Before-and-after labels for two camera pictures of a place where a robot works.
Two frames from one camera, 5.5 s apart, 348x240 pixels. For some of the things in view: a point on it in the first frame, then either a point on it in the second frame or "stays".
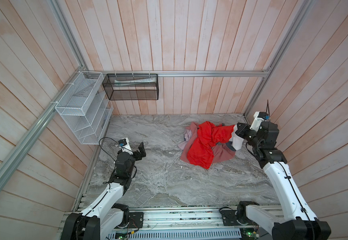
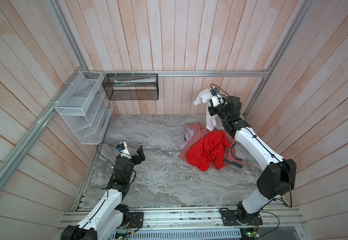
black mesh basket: (131, 86) stays
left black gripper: (139, 156) stays
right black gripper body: (245, 133) → (218, 110)
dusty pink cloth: (221, 151) → (230, 156)
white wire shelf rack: (86, 107) stays
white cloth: (237, 141) → (205, 96)
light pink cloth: (188, 135) stays
